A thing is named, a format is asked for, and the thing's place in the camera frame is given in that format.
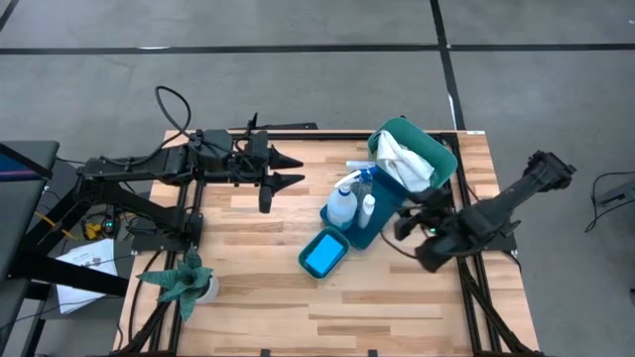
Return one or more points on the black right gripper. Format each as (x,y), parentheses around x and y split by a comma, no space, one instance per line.
(431,208)

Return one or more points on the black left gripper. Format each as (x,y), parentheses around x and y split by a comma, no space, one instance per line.
(233,158)

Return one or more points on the white towel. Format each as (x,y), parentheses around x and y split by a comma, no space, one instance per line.
(404,166)

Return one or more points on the white cleaner bottle blue label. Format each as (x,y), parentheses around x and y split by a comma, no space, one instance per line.
(366,212)

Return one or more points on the white spray bottle blue trigger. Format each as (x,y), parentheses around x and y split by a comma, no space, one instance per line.
(342,208)

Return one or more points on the blue kitchen sponge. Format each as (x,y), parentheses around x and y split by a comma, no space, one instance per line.
(325,255)

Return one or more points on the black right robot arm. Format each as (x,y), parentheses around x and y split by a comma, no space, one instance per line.
(496,213)

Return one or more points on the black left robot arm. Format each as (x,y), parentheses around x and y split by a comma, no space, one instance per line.
(139,166)

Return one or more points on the dark blue plastic bin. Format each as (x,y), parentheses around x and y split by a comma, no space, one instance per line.
(382,198)

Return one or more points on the large teal plastic bin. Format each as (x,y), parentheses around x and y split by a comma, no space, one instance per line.
(431,146)

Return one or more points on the small teal plastic bin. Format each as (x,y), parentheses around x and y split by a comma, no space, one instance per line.
(302,255)

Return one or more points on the green plant in white pot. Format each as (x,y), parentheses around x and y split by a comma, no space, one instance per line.
(186,282)

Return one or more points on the grey equipment base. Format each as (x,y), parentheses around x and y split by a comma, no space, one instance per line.
(620,193)

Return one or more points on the white paper sheets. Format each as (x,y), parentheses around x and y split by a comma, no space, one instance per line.
(84,292)

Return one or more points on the black side table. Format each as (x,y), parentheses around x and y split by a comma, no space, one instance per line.
(20,208)

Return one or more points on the black bracket bar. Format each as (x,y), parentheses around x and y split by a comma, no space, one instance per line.
(288,126)

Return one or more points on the black aluminium table frame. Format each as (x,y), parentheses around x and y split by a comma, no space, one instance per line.
(347,135)

